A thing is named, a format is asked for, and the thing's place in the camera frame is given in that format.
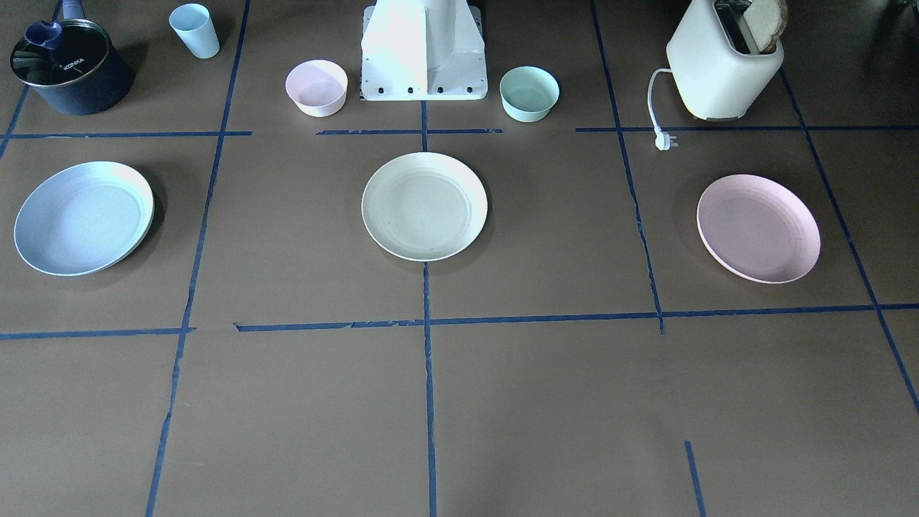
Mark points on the green plastic bowl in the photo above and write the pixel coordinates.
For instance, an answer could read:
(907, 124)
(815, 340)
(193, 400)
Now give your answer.
(528, 93)

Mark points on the light blue plastic cup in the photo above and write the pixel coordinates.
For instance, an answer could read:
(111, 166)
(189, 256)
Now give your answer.
(194, 26)

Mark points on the cream white toaster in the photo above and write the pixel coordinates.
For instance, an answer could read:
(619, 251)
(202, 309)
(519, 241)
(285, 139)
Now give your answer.
(717, 71)

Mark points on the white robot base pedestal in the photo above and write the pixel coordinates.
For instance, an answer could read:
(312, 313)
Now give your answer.
(423, 51)

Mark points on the light blue plate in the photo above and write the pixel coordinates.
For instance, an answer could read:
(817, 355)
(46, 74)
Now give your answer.
(84, 219)

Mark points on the cream white plate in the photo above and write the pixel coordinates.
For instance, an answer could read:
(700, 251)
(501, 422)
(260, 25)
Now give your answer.
(424, 206)

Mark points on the slice of toast bread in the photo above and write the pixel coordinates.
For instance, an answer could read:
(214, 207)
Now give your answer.
(766, 22)

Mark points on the dark blue cooking pot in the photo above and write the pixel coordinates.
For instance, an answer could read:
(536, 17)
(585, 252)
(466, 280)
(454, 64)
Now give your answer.
(72, 63)

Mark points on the pink plate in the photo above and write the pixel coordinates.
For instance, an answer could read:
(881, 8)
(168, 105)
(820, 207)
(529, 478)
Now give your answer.
(758, 229)

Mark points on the pink plastic bowl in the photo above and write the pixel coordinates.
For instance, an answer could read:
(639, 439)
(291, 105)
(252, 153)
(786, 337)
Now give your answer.
(318, 88)

